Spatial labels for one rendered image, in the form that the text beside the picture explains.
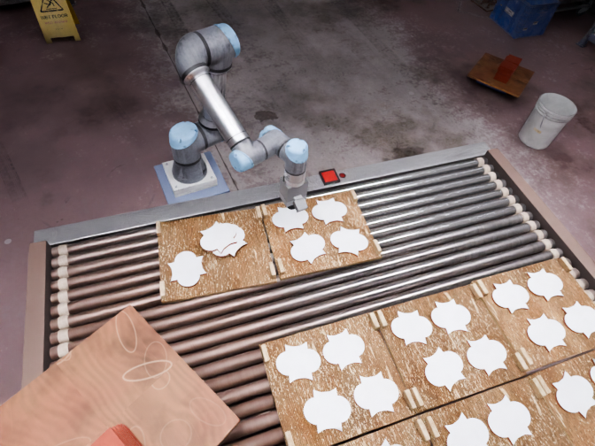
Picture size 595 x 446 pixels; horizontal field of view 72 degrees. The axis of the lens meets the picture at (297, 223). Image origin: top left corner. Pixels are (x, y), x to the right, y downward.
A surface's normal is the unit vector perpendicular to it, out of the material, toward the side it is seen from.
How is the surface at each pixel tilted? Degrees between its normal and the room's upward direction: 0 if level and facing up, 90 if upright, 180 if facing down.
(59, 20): 78
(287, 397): 0
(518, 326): 0
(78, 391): 0
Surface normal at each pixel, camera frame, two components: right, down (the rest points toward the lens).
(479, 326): 0.07, -0.59
